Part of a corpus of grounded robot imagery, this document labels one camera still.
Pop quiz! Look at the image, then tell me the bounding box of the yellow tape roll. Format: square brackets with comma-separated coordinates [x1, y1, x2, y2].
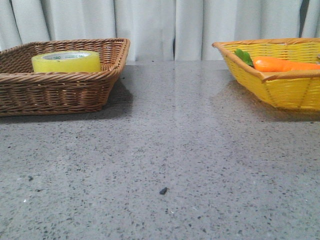
[31, 50, 101, 73]

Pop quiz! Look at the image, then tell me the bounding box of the small black debris piece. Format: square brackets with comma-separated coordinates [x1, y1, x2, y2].
[159, 187, 168, 195]

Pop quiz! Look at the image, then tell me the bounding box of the white curtain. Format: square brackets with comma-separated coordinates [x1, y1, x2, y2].
[0, 0, 320, 61]

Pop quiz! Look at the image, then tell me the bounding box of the brown wicker basket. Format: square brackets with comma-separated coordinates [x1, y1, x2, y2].
[0, 37, 131, 117]

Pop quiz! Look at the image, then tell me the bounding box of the orange toy carrot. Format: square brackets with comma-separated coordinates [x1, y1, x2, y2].
[234, 49, 320, 73]

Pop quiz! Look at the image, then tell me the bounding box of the yellow woven basket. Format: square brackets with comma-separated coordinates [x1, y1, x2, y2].
[212, 38, 320, 111]

